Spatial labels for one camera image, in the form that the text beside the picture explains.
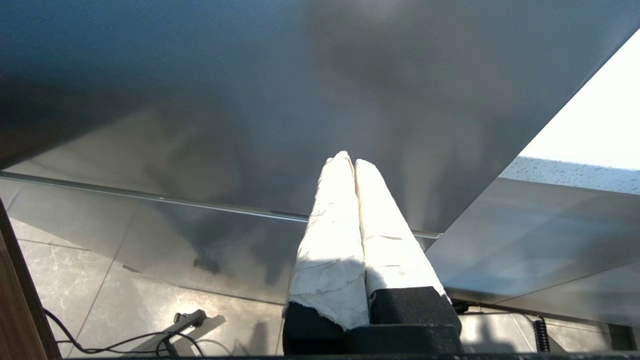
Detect small grey metal foot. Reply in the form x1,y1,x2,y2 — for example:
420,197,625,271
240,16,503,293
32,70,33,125
172,309,208,327

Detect black coiled cable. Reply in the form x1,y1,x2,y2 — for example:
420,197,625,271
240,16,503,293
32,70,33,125
533,318,551,354

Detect brown wooden furniture panel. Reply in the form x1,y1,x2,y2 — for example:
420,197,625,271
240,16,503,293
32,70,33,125
0,197,62,360

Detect tall grey cabinet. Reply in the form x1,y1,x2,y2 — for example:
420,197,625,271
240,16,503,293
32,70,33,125
0,0,640,328

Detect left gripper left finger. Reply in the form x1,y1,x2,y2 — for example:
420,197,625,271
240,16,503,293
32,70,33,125
282,151,371,356

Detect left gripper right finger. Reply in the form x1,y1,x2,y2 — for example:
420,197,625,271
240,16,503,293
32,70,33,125
354,159,463,333

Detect straight black cable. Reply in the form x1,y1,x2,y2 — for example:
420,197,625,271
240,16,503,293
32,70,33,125
451,300,545,322

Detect thin black floor cable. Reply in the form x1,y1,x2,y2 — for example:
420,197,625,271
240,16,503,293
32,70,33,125
42,307,207,359

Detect dark furniture leg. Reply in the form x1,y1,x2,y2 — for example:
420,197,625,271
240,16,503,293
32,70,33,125
607,323,634,352

